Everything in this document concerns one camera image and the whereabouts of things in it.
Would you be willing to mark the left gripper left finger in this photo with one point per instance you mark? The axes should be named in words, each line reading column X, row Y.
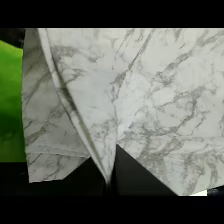
column 88, row 181

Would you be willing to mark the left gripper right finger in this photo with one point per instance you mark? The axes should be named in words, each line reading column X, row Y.
column 133, row 176

